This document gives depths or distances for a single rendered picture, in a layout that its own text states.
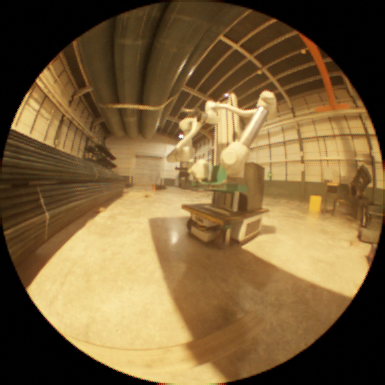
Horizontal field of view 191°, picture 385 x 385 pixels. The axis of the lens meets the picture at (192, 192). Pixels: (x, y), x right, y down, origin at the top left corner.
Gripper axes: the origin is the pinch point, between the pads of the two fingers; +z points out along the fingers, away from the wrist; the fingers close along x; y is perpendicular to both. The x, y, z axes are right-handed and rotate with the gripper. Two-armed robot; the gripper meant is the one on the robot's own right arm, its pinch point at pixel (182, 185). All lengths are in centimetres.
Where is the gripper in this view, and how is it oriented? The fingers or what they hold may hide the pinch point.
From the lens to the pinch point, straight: 110.7
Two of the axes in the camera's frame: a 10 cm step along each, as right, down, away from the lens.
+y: 8.4, 0.2, 5.5
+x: -5.4, -0.9, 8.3
